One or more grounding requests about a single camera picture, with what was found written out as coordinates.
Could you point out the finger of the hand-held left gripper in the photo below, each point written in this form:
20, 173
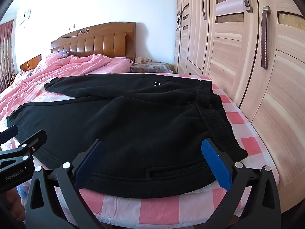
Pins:
35, 139
9, 133

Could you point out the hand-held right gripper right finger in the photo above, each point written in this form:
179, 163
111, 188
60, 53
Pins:
215, 164

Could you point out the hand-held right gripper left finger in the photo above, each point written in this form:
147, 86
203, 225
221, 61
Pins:
89, 162

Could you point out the black pants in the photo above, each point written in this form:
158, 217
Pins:
133, 124

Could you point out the person's left hand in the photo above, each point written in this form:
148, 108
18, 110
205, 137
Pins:
13, 205

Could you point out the pink checkered bed sheet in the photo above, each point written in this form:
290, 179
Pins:
238, 118

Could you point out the brown wooden bedside cabinet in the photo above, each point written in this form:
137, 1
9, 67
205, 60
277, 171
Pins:
31, 63

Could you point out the red patterned curtain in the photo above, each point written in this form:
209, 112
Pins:
6, 57

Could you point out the pink quilt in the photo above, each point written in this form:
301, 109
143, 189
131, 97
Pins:
71, 66

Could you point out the floral covered nightstand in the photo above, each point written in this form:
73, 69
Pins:
151, 67

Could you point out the light wooden wardrobe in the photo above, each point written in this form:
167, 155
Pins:
233, 52

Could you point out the white air conditioner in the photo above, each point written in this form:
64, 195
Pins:
25, 18

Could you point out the wooden bed headboard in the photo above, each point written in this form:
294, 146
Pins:
100, 41

